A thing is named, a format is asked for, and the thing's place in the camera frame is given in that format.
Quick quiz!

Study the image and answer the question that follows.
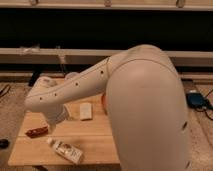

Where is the dark red snack packet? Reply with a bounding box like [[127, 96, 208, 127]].
[[26, 126, 48, 138]]

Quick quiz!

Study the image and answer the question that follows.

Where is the black table leg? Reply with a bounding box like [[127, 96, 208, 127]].
[[28, 65, 43, 87]]

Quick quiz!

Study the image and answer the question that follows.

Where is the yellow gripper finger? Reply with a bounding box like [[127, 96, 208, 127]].
[[48, 124, 56, 132]]

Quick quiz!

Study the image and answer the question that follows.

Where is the translucent plastic cup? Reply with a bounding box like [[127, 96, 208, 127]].
[[65, 72, 79, 80]]

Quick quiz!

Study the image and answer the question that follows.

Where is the black object on floor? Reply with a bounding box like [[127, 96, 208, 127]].
[[0, 139, 10, 149]]

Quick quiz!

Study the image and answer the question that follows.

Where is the white labelled bottle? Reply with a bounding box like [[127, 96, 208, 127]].
[[47, 138, 83, 164]]

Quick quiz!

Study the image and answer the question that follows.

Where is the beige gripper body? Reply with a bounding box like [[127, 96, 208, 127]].
[[44, 107, 69, 125]]

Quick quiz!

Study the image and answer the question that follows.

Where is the black cable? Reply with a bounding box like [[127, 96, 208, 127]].
[[194, 88, 213, 122], [0, 83, 12, 99]]

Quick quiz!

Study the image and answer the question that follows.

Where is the blue power box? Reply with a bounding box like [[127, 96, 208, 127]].
[[186, 93, 206, 108]]

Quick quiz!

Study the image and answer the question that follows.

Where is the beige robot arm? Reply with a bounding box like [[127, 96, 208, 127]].
[[25, 45, 190, 171]]

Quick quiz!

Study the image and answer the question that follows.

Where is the black cable left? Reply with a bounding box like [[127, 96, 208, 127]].
[[0, 83, 12, 99]]

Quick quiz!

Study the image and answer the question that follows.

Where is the white rectangular block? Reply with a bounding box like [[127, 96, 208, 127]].
[[80, 103, 92, 120]]

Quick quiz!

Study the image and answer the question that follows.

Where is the black cable right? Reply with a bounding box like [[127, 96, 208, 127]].
[[194, 88, 213, 122]]

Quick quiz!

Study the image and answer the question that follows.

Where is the wooden shelf rail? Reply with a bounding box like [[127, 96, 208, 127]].
[[0, 48, 213, 67]]

